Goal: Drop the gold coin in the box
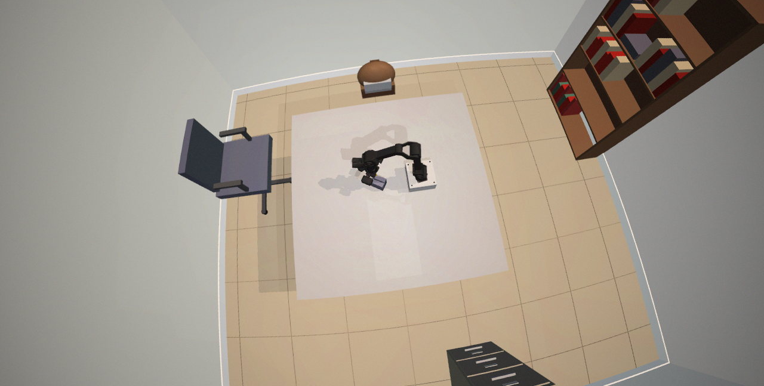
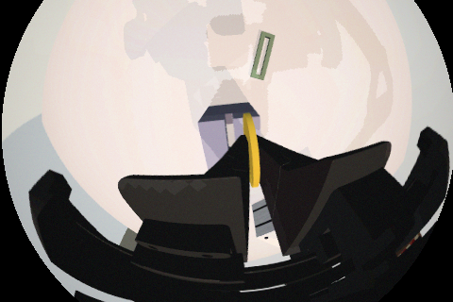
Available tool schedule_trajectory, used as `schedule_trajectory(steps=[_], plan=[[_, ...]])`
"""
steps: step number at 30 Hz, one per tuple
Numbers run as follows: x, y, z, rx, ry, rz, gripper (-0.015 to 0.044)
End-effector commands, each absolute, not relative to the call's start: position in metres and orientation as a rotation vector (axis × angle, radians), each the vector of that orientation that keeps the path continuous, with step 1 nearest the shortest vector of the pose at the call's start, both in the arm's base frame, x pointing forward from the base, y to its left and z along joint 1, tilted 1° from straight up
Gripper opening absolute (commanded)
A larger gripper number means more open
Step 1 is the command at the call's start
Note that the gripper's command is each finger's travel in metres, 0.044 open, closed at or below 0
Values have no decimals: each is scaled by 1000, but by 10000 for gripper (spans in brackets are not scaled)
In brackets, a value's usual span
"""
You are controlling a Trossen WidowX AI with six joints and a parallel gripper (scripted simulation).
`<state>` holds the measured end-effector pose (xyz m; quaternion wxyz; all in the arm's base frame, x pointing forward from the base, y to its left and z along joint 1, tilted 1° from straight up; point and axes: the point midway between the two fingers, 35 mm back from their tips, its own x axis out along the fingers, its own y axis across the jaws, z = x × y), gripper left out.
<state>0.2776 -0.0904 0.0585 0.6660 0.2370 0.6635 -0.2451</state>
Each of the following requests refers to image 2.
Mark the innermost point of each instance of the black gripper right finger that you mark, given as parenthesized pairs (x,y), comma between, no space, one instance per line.
(296,188)

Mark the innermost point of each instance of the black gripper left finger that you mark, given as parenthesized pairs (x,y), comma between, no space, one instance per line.
(221,196)

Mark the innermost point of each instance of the gold coin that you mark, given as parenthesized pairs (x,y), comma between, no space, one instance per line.
(254,155)

